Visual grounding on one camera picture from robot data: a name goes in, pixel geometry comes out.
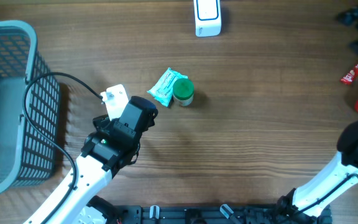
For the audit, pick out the red Nescafe stick sachet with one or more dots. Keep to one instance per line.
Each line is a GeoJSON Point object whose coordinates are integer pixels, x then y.
{"type": "Point", "coordinates": [350, 77]}

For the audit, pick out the green lid jar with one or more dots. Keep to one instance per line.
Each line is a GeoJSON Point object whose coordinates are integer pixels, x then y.
{"type": "Point", "coordinates": [183, 92]}

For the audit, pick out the teal tissue pack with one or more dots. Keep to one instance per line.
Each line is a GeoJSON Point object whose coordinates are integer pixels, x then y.
{"type": "Point", "coordinates": [162, 91]}

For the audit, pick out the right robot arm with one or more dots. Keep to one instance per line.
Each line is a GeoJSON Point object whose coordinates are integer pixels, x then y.
{"type": "Point", "coordinates": [310, 202]}

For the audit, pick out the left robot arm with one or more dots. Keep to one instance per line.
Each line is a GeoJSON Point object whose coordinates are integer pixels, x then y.
{"type": "Point", "coordinates": [114, 145]}

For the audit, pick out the white barcode scanner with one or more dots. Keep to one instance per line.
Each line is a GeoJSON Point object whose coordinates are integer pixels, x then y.
{"type": "Point", "coordinates": [208, 20]}

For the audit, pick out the grey plastic mesh basket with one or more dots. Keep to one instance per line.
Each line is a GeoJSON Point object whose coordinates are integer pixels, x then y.
{"type": "Point", "coordinates": [26, 158]}

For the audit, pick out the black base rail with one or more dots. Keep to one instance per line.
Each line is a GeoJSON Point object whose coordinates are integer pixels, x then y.
{"type": "Point", "coordinates": [98, 210]}

